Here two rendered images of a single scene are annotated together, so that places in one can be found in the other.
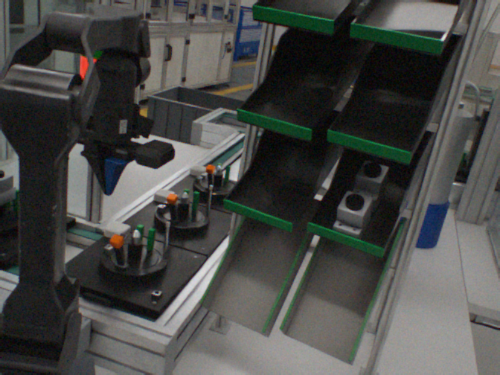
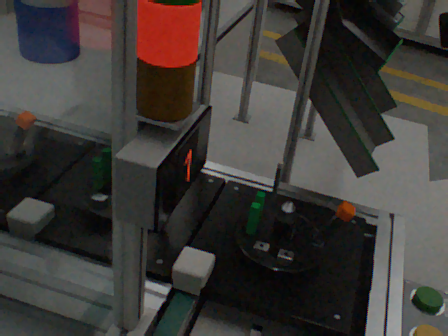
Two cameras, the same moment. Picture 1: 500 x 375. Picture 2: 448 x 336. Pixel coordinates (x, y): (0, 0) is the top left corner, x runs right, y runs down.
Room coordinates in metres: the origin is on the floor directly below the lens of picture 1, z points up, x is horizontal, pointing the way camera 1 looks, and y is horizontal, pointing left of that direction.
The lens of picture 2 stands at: (1.05, 0.77, 1.48)
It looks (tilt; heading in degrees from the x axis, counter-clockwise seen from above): 31 degrees down; 265
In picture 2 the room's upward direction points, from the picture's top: 10 degrees clockwise
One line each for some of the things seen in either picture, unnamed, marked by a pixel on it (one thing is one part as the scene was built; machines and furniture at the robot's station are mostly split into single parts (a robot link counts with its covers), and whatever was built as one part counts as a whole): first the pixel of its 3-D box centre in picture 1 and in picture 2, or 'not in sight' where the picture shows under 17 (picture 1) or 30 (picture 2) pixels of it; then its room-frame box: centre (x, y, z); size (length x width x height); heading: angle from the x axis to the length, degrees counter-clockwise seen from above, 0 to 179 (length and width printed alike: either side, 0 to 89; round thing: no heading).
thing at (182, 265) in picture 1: (135, 247); (284, 223); (0.95, 0.22, 1.01); 0.24 x 0.24 x 0.13; 76
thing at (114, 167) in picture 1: (120, 177); not in sight; (0.74, 0.20, 1.25); 0.06 x 0.04 x 0.07; 166
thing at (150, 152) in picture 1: (112, 124); not in sight; (0.74, 0.22, 1.33); 0.19 x 0.06 x 0.08; 76
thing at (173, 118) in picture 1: (207, 119); not in sight; (3.09, 0.32, 0.73); 0.62 x 0.42 x 0.23; 76
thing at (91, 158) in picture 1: (99, 171); not in sight; (0.75, 0.23, 1.25); 0.06 x 0.04 x 0.07; 166
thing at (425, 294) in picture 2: not in sight; (427, 301); (0.74, 0.28, 0.96); 0.04 x 0.04 x 0.02
